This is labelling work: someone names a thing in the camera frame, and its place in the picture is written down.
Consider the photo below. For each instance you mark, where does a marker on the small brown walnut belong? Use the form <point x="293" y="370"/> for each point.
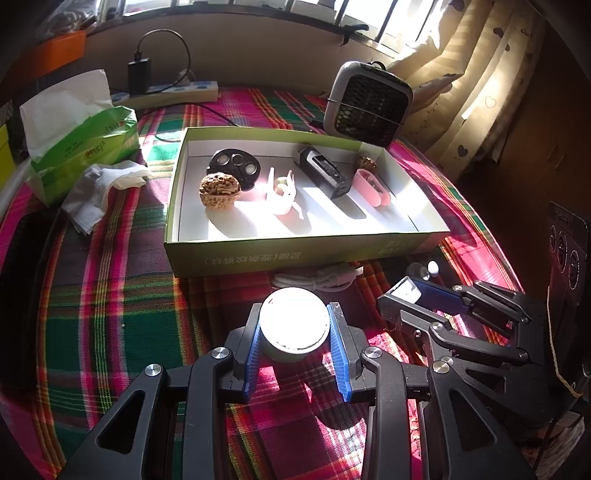
<point x="367" y="164"/>

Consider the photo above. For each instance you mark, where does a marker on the pink case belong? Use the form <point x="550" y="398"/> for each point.
<point x="371" y="189"/>

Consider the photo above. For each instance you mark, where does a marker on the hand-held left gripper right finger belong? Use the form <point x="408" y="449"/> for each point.
<point x="337" y="357"/>

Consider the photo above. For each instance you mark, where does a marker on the yellow-green box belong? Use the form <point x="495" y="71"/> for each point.
<point x="4" y="152"/>

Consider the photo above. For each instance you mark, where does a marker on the white round lidded container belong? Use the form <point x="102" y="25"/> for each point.
<point x="293" y="318"/>

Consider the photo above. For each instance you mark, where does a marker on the small white knob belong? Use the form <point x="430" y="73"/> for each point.
<point x="433" y="266"/>

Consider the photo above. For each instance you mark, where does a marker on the green tissue pack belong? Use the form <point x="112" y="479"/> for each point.
<point x="87" y="143"/>

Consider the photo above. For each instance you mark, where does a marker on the black charger adapter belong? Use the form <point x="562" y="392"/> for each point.
<point x="139" y="76"/>

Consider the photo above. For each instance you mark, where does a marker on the plaid cloth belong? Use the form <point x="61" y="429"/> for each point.
<point x="115" y="300"/>

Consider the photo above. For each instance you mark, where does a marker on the green white cardboard box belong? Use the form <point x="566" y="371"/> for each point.
<point x="277" y="258"/>

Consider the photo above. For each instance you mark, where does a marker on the large brown walnut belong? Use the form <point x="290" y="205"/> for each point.
<point x="220" y="191"/>

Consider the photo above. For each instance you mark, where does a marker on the window grille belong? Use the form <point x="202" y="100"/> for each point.
<point x="277" y="11"/>

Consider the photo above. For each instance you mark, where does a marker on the white plastic holder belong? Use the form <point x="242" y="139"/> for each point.
<point x="284" y="194"/>

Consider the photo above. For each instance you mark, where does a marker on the cream heart-print curtain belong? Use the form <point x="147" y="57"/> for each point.
<point x="480" y="78"/>

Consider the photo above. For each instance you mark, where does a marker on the white power strip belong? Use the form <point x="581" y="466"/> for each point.
<point x="184" y="92"/>

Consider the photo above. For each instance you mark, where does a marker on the crumpled white tissue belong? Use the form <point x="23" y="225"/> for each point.
<point x="97" y="194"/>

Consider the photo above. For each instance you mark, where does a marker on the orange box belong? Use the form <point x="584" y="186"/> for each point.
<point x="51" y="50"/>

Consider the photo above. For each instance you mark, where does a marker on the black clip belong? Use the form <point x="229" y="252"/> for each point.
<point x="353" y="31"/>

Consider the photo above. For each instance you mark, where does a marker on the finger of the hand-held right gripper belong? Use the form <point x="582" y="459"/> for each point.
<point x="415" y="323"/>
<point x="438" y="297"/>

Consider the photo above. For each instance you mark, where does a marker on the black round disc with holes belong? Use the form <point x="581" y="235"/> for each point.
<point x="233" y="161"/>

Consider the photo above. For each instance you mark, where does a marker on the small white box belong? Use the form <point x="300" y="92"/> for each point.
<point x="407" y="291"/>

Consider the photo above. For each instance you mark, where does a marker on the black rectangular device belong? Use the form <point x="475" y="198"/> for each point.
<point x="323" y="170"/>

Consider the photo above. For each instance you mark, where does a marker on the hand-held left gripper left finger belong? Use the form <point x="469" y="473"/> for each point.
<point x="251" y="353"/>

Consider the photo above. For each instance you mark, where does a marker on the white desk fan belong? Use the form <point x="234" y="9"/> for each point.
<point x="364" y="104"/>

